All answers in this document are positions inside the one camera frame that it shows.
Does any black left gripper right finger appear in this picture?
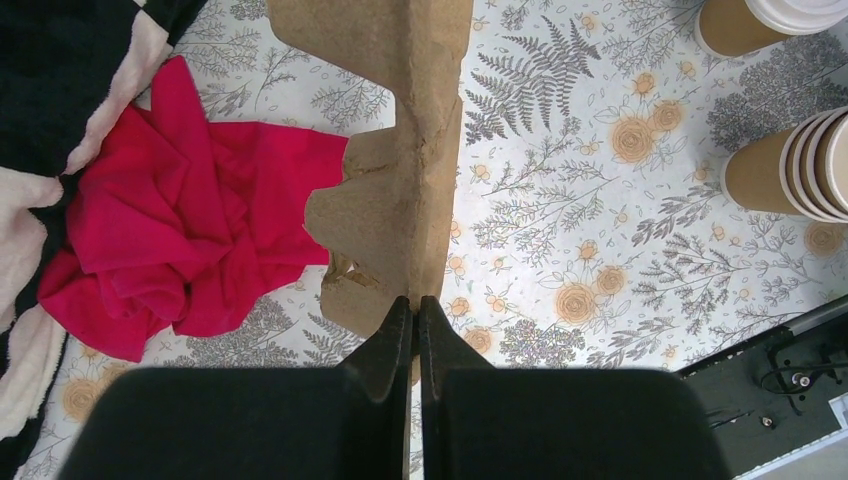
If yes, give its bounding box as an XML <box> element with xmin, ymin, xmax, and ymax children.
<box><xmin>418</xmin><ymin>296</ymin><xmax>730</xmax><ymax>479</ymax></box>

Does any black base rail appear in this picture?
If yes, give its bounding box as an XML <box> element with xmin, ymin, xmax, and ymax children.
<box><xmin>678</xmin><ymin>297</ymin><xmax>847</xmax><ymax>477</ymax></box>

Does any black white checkered pillow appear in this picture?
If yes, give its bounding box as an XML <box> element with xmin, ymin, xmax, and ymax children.
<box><xmin>1</xmin><ymin>1</ymin><xmax>202</xmax><ymax>479</ymax></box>

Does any floral patterned table mat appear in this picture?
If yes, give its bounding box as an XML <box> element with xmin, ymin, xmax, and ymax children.
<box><xmin>13</xmin><ymin>1</ymin><xmax>847</xmax><ymax>479</ymax></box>

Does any brown paper coffee cup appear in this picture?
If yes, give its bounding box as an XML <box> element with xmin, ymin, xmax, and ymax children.
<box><xmin>694</xmin><ymin>0</ymin><xmax>847</xmax><ymax>58</ymax></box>

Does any stack of brown paper cups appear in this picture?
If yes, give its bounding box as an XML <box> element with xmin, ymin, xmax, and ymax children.
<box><xmin>720</xmin><ymin>107</ymin><xmax>847</xmax><ymax>224</ymax></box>

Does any red cloth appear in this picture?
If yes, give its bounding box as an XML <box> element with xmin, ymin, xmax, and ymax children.
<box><xmin>37</xmin><ymin>56</ymin><xmax>348</xmax><ymax>362</ymax></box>

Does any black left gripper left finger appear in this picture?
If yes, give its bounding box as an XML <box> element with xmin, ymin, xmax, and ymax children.
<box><xmin>59</xmin><ymin>297</ymin><xmax>413</xmax><ymax>479</ymax></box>

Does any brown pulp cup carrier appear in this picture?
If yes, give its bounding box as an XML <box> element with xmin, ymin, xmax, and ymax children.
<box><xmin>266</xmin><ymin>0</ymin><xmax>476</xmax><ymax>386</ymax></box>

